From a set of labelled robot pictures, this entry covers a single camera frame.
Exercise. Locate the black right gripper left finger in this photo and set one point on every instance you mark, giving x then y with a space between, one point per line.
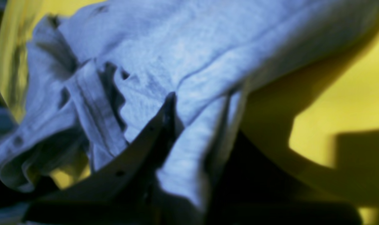
123 191

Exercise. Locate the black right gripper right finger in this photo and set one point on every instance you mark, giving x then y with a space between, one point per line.
254 191

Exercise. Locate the grey t-shirt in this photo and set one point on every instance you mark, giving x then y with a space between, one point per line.
105 71

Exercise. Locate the yellow table cloth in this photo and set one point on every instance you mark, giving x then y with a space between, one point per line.
319 122

